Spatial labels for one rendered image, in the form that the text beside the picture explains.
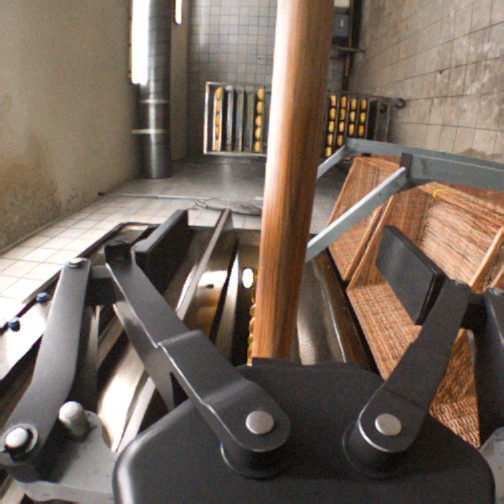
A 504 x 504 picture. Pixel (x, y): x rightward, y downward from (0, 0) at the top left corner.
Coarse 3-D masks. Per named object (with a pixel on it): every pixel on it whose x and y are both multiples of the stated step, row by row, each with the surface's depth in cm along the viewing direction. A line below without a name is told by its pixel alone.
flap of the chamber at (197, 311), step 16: (224, 224) 146; (224, 240) 143; (208, 256) 111; (224, 256) 139; (208, 272) 107; (224, 272) 136; (192, 288) 90; (208, 288) 105; (192, 304) 85; (208, 304) 103; (192, 320) 84; (208, 320) 101; (208, 336) 99; (144, 400) 52; (160, 400) 57; (144, 416) 49; (160, 416) 55; (128, 432) 46
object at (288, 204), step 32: (288, 0) 13; (320, 0) 12; (288, 32) 13; (320, 32) 13; (288, 64) 14; (320, 64) 14; (288, 96) 14; (320, 96) 14; (288, 128) 15; (320, 128) 15; (288, 160) 16; (288, 192) 16; (288, 224) 17; (288, 256) 18; (288, 288) 19; (256, 320) 21; (288, 320) 20; (256, 352) 22; (288, 352) 22
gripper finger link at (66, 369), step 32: (64, 288) 10; (64, 320) 9; (96, 320) 12; (64, 352) 7; (96, 352) 10; (32, 384) 6; (64, 384) 6; (96, 384) 9; (32, 416) 5; (0, 448) 5; (32, 448) 5; (32, 480) 5
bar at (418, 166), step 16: (352, 144) 93; (368, 144) 93; (384, 144) 92; (336, 160) 96; (400, 160) 53; (416, 160) 49; (432, 160) 49; (448, 160) 50; (464, 160) 92; (480, 160) 91; (400, 176) 51; (416, 176) 50; (432, 176) 50; (448, 176) 49; (464, 176) 49; (480, 176) 49; (496, 176) 48; (384, 192) 53; (352, 208) 56; (368, 208) 54; (336, 224) 56; (352, 224) 56; (320, 240) 57
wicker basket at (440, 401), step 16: (496, 272) 49; (464, 336) 53; (464, 352) 55; (448, 368) 58; (464, 368) 57; (448, 384) 59; (464, 384) 60; (432, 400) 61; (448, 400) 62; (464, 400) 61; (448, 416) 58; (464, 416) 57; (464, 432) 53; (480, 448) 49
